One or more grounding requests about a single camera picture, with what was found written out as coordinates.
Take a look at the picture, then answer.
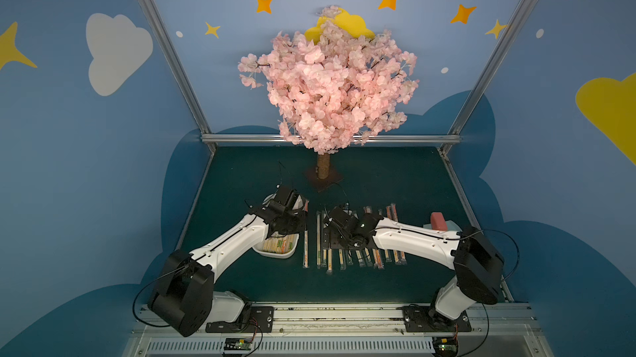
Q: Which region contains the aluminium corner post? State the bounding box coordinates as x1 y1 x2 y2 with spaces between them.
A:
441 0 539 158
137 0 217 155

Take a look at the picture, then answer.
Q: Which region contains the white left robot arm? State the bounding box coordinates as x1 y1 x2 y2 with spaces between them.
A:
147 186 309 337

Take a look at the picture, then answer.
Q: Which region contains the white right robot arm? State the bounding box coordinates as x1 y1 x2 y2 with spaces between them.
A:
322 206 504 325

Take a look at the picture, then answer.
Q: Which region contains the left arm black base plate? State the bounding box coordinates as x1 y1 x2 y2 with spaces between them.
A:
205 306 275 333

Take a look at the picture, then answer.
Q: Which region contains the light blue dustpan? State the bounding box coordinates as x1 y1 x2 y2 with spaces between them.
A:
422 221 461 232

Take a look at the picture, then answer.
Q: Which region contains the front aluminium mounting rail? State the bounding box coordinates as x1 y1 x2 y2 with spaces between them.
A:
123 302 553 356

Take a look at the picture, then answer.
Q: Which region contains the white plastic storage box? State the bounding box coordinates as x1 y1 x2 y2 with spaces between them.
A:
252 192 301 259

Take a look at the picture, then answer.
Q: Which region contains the left floor edge rail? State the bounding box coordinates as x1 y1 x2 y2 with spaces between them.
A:
175 152 215 250

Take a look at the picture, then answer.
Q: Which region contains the left green circuit board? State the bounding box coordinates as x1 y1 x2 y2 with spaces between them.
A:
223 338 253 353

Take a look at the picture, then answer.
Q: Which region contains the floor edge rail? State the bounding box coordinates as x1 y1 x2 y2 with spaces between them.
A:
175 152 215 250
437 148 515 303

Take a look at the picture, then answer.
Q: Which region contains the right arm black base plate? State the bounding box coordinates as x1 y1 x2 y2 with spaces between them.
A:
400 304 472 333

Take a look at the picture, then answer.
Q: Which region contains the right aluminium corner post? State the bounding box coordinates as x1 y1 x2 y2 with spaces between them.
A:
441 0 539 158

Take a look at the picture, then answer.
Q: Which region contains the horizontal aluminium back rail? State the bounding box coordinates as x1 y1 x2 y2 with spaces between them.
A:
200 132 461 147

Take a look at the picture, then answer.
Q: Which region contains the chopsticks pair eleventh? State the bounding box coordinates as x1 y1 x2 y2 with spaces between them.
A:
302 200 309 269

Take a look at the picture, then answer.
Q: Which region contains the left aluminium corner post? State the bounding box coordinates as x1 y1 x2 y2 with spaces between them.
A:
137 0 217 155

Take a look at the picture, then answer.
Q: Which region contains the pink cherry blossom tree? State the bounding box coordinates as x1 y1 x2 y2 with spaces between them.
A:
238 6 419 178

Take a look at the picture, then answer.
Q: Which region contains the wrapped chopsticks panda print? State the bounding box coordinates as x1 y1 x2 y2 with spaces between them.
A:
262 237 285 254

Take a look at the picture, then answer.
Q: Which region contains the right floor edge rail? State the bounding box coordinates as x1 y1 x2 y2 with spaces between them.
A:
437 148 515 303

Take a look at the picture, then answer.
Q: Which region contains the red small brush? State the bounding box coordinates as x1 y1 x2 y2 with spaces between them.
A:
430 212 448 232

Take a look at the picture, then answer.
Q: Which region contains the right black controller board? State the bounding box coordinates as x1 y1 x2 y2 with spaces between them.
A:
432 337 459 357

